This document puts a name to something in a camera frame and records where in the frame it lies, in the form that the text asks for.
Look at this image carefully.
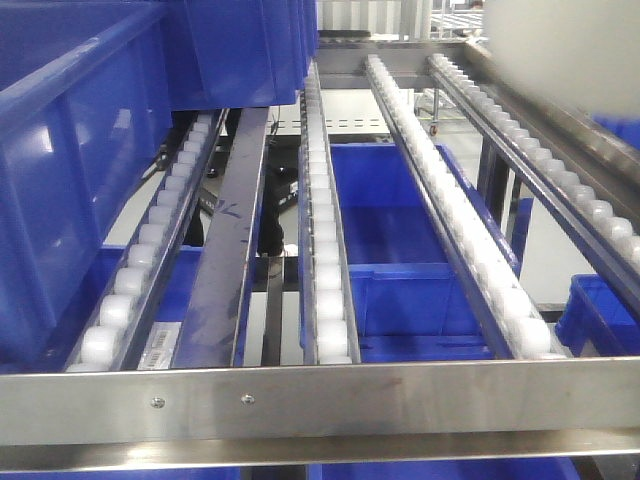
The white plastic bin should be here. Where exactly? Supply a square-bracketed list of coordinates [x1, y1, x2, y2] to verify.
[484, 1, 639, 118]

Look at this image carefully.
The blue bin lower centre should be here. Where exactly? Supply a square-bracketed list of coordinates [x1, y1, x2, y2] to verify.
[331, 143, 511, 363]

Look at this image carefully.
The blue bin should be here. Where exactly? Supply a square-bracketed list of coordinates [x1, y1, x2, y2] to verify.
[162, 1, 318, 110]
[555, 274, 639, 357]
[1, 1, 171, 366]
[331, 143, 511, 363]

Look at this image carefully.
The blue bin left rear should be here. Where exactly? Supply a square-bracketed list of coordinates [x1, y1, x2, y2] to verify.
[162, 1, 318, 110]

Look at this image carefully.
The blue bin left front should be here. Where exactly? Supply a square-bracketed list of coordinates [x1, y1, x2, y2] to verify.
[1, 1, 171, 366]

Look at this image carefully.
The blue bin lower right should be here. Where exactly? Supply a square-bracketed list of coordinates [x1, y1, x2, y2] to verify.
[555, 274, 639, 357]

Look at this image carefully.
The stainless steel shelf rack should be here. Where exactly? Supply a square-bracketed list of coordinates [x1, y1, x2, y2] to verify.
[0, 37, 640, 480]

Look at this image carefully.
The white roller track centre left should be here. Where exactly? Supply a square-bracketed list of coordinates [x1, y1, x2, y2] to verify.
[298, 63, 361, 365]

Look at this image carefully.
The white roller track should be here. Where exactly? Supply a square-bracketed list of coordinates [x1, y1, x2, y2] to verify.
[64, 109, 228, 373]
[366, 55, 567, 360]
[298, 63, 361, 365]
[428, 53, 639, 313]

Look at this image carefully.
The white roller track centre right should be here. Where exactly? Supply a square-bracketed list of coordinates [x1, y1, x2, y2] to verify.
[366, 55, 567, 360]

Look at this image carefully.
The white roller track far left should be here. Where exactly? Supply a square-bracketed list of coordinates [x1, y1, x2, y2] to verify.
[64, 109, 228, 373]

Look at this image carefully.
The white roller track far right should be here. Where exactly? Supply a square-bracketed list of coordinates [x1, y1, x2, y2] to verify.
[428, 53, 639, 313]

